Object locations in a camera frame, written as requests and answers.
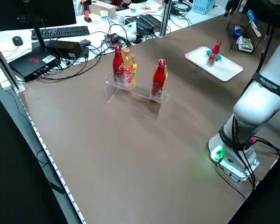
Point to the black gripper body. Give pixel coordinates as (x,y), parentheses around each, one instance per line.
(229,4)

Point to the red cola bottle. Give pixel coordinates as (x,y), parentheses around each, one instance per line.
(118,65)
(159,79)
(213,56)

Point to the white rectangular tray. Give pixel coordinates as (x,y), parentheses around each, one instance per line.
(224,70)

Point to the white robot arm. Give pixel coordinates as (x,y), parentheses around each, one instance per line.
(254,102)

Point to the blue chips packet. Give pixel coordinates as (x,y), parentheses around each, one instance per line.
(237,30)

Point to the clear acrylic tiered shelf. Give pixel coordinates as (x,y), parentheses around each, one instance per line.
(110,92)

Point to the light blue plastic basket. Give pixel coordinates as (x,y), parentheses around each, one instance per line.
(203,5)

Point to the black electronics case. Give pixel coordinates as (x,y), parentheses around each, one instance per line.
(144,22)

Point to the red top stop button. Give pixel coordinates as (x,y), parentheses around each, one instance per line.
(138,38)

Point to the white paper cup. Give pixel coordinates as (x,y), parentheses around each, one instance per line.
(104,15)
(121,17)

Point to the yellow label tea bottle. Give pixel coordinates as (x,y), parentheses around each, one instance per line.
(135,74)

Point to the usb hub with red plugs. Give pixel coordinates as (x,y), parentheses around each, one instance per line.
(112,40)

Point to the cardboard box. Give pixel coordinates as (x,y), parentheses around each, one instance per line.
(105,9)

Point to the red hand tool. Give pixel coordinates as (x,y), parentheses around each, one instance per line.
(87,16)

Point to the black power brick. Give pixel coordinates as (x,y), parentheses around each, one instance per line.
(65,47)

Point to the black keyboard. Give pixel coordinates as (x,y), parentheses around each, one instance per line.
(60,32)

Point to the black computer monitor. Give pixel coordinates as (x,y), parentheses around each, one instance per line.
(37,11)

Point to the black monitor stand pole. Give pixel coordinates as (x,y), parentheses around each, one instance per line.
(37,30)

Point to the black box with red logo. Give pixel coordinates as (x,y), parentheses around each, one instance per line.
(30,63)

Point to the black computer mouse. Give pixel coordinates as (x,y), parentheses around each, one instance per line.
(17,40)

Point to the aluminium camera post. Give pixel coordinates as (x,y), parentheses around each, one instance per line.
(165,18)

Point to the aluminium frame rail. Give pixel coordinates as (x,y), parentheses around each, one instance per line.
(7,67)

